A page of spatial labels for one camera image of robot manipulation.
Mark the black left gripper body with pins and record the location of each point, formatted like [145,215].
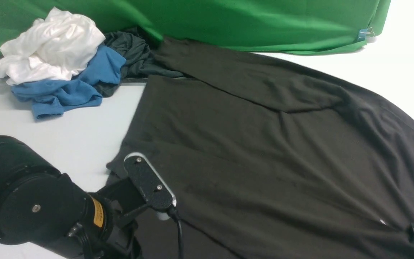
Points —
[122,203]

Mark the dark gray long-sleeve top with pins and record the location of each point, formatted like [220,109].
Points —
[275,160]

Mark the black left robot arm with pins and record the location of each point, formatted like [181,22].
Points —
[41,205]

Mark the blue crumpled garment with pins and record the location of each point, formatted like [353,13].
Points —
[51,98]

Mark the dark teal crumpled garment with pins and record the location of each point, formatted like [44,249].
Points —
[131,49]

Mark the white crumpled garment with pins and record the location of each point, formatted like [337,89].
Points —
[58,47]

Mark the blue binder clip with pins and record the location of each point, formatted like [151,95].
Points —
[365,33]

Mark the green backdrop cloth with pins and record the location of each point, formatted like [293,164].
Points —
[302,27]

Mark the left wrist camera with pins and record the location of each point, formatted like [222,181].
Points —
[154,190]

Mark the metal table cable hatch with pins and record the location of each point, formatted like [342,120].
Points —
[144,80]

